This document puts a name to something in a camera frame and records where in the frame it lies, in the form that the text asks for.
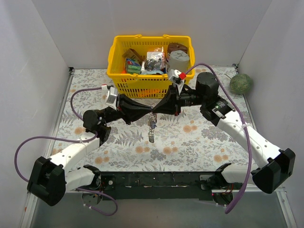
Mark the black base bar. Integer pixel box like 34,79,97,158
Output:
92,171,228,200

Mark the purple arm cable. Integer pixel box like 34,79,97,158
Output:
185,62,252,214
14,86,119,216

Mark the green yarn ball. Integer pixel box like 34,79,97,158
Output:
229,74,253,95

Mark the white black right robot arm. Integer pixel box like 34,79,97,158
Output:
153,70,295,194

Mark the clear bag of small items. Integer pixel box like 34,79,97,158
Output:
141,47,165,75

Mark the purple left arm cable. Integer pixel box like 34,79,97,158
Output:
14,86,119,216

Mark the yellow plastic basket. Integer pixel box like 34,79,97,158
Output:
107,35,195,99

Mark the brown cardboard packet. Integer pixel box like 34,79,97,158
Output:
122,48,143,64

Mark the grey paper roll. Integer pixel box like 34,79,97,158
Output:
166,50,190,73

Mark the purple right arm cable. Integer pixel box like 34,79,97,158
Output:
185,62,252,214

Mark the silver key ring with hooks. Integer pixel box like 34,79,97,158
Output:
147,113,158,143

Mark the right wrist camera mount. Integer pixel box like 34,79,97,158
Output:
167,69,186,95

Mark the brown round box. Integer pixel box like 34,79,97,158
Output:
167,43,188,54

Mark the green small box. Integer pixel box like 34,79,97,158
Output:
125,58,141,74

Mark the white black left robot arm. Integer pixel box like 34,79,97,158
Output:
27,95,152,206

